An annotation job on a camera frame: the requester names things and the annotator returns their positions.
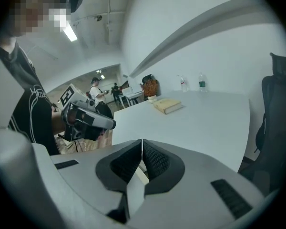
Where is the grey wall cable duct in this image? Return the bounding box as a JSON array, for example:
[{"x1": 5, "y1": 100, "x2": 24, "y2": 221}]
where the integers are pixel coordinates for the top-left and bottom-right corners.
[{"x1": 129, "y1": 0, "x2": 277, "y2": 78}]

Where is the green label water bottle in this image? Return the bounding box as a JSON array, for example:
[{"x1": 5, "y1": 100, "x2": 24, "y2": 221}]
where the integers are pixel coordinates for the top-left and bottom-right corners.
[{"x1": 198, "y1": 72, "x2": 209, "y2": 93}]

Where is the red label water bottle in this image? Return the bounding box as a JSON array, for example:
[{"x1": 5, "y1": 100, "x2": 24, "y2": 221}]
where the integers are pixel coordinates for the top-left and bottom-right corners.
[{"x1": 180, "y1": 75, "x2": 190, "y2": 93}]

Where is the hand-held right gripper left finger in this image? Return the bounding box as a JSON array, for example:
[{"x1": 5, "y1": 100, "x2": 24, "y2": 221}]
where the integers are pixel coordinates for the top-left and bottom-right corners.
[{"x1": 50, "y1": 138, "x2": 143, "y2": 224}]

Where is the black mesh office chair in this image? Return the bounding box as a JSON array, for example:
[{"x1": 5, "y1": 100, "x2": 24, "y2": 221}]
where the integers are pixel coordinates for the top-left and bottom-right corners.
[{"x1": 237, "y1": 52, "x2": 286, "y2": 198}]

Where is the person's left forearm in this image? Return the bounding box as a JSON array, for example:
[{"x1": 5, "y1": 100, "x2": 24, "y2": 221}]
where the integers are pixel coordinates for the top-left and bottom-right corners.
[{"x1": 51, "y1": 110, "x2": 66, "y2": 136}]

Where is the small white desk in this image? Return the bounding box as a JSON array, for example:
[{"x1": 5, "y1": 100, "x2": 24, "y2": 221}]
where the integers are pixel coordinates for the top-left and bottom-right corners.
[{"x1": 119, "y1": 91, "x2": 145, "y2": 108}]

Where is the person's left hand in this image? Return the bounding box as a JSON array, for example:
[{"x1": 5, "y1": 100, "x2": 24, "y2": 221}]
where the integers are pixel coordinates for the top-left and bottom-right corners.
[{"x1": 67, "y1": 109, "x2": 78, "y2": 125}]

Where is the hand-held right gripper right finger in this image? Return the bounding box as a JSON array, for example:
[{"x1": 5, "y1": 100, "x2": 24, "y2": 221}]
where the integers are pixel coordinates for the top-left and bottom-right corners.
[{"x1": 126, "y1": 139, "x2": 265, "y2": 228}]

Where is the long ceiling light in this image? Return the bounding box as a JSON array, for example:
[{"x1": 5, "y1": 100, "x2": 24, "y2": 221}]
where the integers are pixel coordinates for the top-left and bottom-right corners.
[{"x1": 61, "y1": 20, "x2": 78, "y2": 42}]

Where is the person's head and neck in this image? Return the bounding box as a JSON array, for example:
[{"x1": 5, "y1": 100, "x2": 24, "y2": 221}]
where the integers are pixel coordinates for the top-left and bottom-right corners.
[{"x1": 0, "y1": 0, "x2": 72, "y2": 54}]

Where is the black printed t-shirt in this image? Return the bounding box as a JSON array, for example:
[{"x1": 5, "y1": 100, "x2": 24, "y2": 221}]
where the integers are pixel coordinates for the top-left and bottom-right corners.
[{"x1": 0, "y1": 42, "x2": 62, "y2": 156}]

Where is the red plant in white pot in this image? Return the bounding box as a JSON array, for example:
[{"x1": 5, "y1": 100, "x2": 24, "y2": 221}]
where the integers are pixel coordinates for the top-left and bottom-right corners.
[{"x1": 142, "y1": 78, "x2": 160, "y2": 104}]

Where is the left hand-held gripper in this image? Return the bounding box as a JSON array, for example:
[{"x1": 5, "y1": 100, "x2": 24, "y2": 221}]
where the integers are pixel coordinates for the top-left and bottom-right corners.
[{"x1": 59, "y1": 83, "x2": 117, "y2": 142}]

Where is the beige book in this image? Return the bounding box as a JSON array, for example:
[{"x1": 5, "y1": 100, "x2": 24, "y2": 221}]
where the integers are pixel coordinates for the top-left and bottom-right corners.
[{"x1": 153, "y1": 98, "x2": 184, "y2": 115}]

